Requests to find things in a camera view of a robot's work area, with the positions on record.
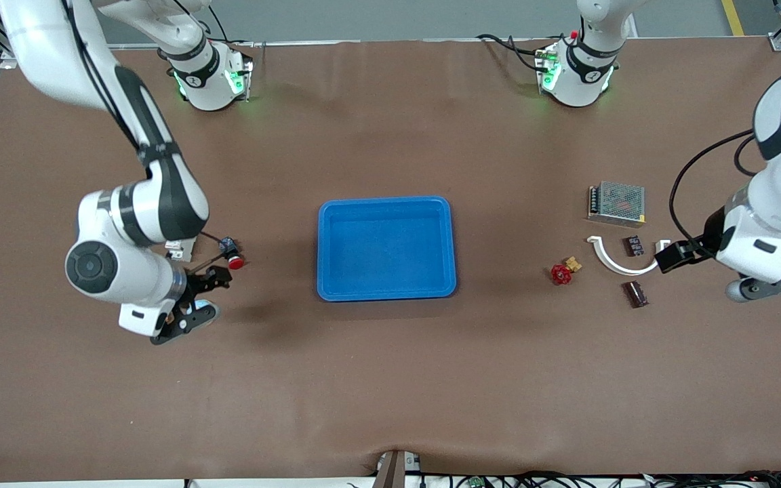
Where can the blue plastic tray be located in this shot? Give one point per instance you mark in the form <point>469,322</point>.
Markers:
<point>387,251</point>

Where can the black red push button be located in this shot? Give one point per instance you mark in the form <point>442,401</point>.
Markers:
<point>233,261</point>

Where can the light blue call bell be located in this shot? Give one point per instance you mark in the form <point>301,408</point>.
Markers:
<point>205,308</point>

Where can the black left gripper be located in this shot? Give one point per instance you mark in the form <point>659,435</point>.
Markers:
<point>710,238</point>

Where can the grey table edge bracket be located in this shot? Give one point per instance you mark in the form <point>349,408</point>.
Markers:
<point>394,471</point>

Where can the dark brown cylindrical capacitor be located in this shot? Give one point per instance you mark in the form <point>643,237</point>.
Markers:
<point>634,245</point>
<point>635,294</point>

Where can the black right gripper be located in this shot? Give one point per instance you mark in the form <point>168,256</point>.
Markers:
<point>198,280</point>

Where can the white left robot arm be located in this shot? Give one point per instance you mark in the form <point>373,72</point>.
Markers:
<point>777,203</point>

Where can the metal mesh power supply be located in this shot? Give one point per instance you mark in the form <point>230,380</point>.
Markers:
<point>617,202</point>

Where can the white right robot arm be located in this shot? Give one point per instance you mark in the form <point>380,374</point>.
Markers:
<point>160,203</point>

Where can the white red circuit breaker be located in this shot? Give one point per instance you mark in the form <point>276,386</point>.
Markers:
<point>177,254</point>

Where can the white curved plastic clip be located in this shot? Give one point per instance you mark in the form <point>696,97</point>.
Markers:
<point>611,263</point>

